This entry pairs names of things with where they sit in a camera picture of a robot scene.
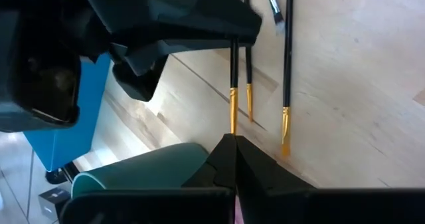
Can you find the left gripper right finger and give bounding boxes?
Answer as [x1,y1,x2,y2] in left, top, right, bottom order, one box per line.
[236,136,425,224]

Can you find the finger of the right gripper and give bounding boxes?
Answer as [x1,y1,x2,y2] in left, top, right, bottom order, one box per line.
[111,43,169,102]
[79,0,262,49]

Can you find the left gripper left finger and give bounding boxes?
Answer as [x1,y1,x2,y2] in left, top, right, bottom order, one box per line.
[59,133,237,224]

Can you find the green plastic cup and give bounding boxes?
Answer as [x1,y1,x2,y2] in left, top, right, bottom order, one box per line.
[71,142,210,199]

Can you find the short black-handled paintbrush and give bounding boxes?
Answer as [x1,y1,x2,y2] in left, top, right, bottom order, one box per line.
[228,0,240,136]

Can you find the makeup brush silver ferrule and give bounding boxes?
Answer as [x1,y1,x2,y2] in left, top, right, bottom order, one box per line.
[264,0,287,36]

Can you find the blue plastic bin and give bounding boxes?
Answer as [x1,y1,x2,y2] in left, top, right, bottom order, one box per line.
[23,53,112,172]

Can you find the thin pointed paintbrush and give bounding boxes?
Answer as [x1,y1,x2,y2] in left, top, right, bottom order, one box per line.
[280,0,296,158]

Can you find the dark box white label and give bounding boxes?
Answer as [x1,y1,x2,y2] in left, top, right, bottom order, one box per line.
[37,186,72,222]

